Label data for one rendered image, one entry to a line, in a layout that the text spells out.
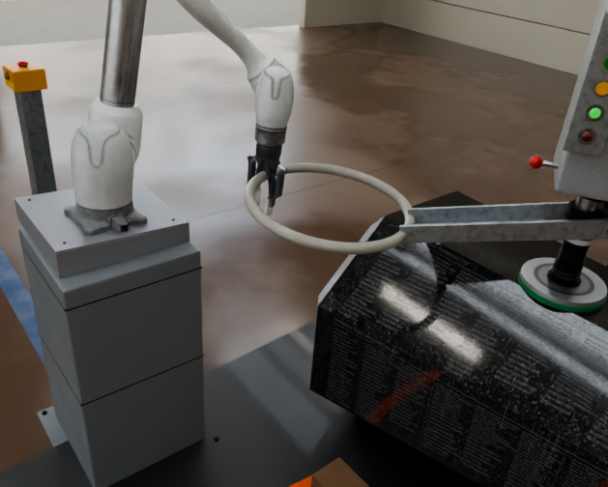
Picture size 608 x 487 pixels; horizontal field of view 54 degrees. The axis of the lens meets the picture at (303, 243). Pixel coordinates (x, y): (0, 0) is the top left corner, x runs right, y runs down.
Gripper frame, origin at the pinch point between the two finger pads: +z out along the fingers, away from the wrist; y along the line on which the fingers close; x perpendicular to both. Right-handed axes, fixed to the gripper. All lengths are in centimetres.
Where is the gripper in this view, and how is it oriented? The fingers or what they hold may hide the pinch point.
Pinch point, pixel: (262, 203)
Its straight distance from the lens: 183.5
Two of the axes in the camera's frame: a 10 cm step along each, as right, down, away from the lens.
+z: -1.3, 8.4, 5.3
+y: 8.1, 4.0, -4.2
